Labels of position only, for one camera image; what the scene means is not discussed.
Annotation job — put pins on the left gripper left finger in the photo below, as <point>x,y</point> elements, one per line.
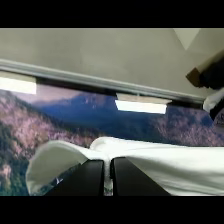
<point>85,180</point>

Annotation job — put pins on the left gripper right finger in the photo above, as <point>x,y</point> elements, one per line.
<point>131,181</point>

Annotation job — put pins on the white garment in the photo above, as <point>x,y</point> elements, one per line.
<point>180,166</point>

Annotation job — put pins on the heap of clothes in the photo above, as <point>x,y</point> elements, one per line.
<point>213,75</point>

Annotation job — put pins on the silver frame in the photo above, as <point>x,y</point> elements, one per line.
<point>83,79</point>

